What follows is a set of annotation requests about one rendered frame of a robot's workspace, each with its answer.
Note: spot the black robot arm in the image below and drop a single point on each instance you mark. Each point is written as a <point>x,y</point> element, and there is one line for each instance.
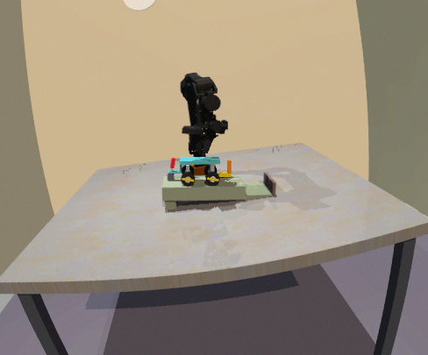
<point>193,87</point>

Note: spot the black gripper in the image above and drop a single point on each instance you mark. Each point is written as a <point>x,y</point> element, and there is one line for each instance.
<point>196,131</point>

